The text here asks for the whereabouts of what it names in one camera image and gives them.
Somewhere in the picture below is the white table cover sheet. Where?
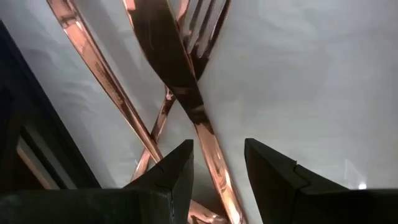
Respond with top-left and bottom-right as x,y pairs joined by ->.
0,0 -> 398,224

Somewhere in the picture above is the black aluminium table frame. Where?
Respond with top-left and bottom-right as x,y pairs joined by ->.
0,18 -> 102,191

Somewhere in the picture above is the copper table knife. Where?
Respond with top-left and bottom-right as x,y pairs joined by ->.
123,0 -> 248,224

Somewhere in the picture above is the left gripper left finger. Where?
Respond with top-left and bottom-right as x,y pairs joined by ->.
0,139 -> 195,224

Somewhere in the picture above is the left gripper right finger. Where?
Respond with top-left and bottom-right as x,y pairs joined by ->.
244,138 -> 398,224

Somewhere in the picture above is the copper spoon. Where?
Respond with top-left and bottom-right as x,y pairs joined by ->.
45,0 -> 229,224

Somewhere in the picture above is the copper fork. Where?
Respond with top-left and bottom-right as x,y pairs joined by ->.
130,0 -> 233,182

